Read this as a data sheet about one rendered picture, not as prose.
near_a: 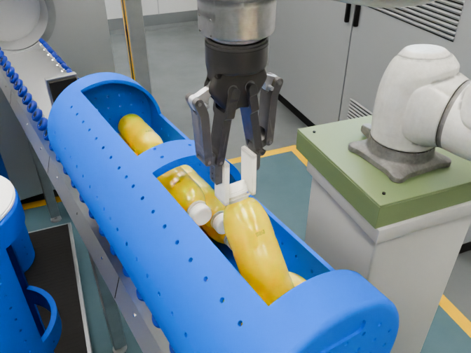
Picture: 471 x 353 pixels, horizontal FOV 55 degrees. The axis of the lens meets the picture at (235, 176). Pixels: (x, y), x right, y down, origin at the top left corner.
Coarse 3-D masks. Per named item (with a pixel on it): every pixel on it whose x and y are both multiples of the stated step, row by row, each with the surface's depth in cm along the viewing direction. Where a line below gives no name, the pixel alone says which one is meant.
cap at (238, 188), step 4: (240, 180) 67; (244, 180) 66; (232, 184) 65; (236, 184) 65; (240, 184) 65; (244, 184) 66; (232, 188) 65; (236, 188) 65; (240, 188) 65; (244, 188) 65; (232, 192) 65; (236, 192) 65; (240, 192) 65; (244, 192) 65; (232, 196) 65
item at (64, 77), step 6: (72, 72) 152; (48, 78) 148; (54, 78) 148; (60, 78) 149; (66, 78) 150; (72, 78) 150; (48, 84) 148; (54, 84) 148; (60, 84) 149; (66, 84) 150; (48, 90) 149; (54, 90) 149; (60, 90) 150; (54, 96) 150
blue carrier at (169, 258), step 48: (96, 96) 115; (144, 96) 122; (96, 144) 91; (192, 144) 86; (96, 192) 87; (144, 192) 76; (144, 240) 72; (192, 240) 66; (288, 240) 84; (144, 288) 72; (192, 288) 62; (240, 288) 58; (336, 288) 56; (192, 336) 60; (240, 336) 55; (288, 336) 52; (336, 336) 55; (384, 336) 63
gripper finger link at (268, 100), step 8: (280, 80) 59; (280, 88) 60; (264, 96) 61; (272, 96) 60; (264, 104) 61; (272, 104) 60; (264, 112) 62; (272, 112) 61; (264, 120) 62; (272, 120) 62; (264, 128) 63; (272, 128) 63; (272, 136) 63
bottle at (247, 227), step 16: (224, 208) 67; (240, 208) 64; (256, 208) 65; (224, 224) 66; (240, 224) 64; (256, 224) 64; (240, 240) 64; (256, 240) 63; (272, 240) 65; (240, 256) 64; (256, 256) 63; (272, 256) 64; (240, 272) 66; (256, 272) 64; (272, 272) 64; (288, 272) 66; (256, 288) 64; (272, 288) 64; (288, 288) 65
